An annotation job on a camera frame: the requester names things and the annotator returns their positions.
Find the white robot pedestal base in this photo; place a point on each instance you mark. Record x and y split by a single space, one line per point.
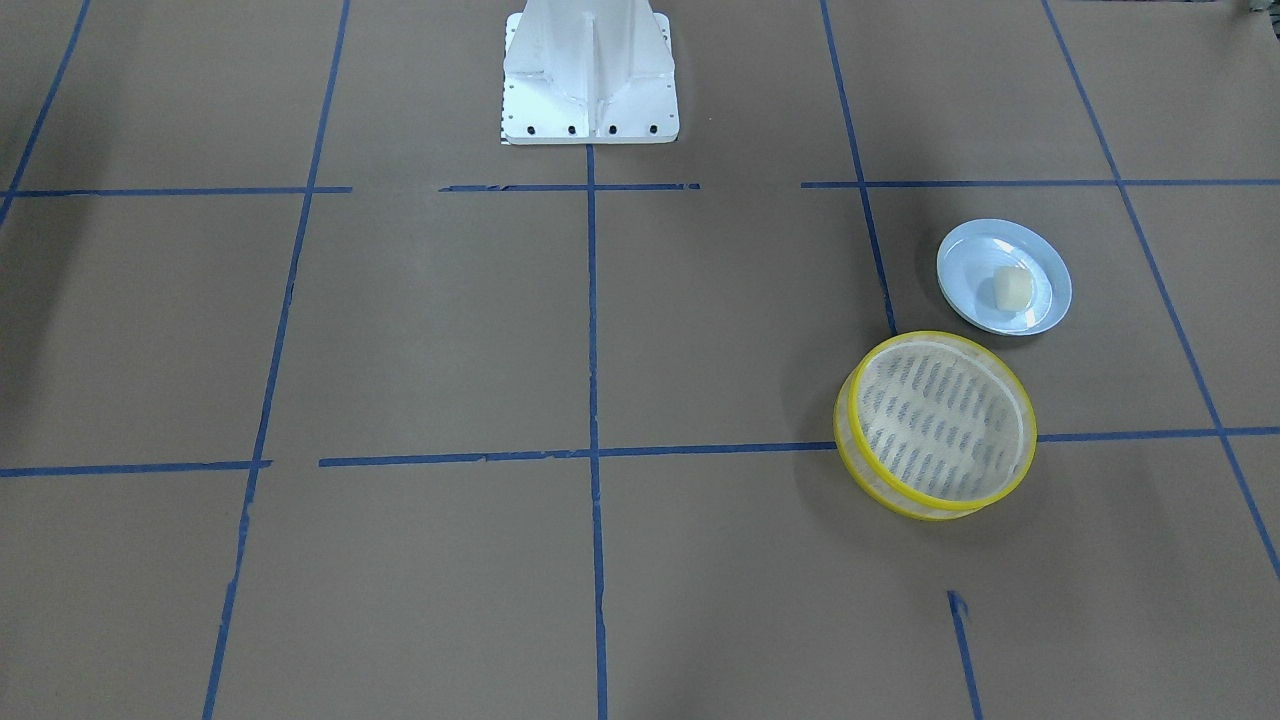
578 72

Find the yellow rimmed bamboo steamer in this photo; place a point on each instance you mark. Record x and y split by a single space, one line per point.
934 427

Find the white steamed bun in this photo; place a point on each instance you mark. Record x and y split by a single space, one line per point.
1013 289

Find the light blue plate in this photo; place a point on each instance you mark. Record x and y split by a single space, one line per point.
969 255

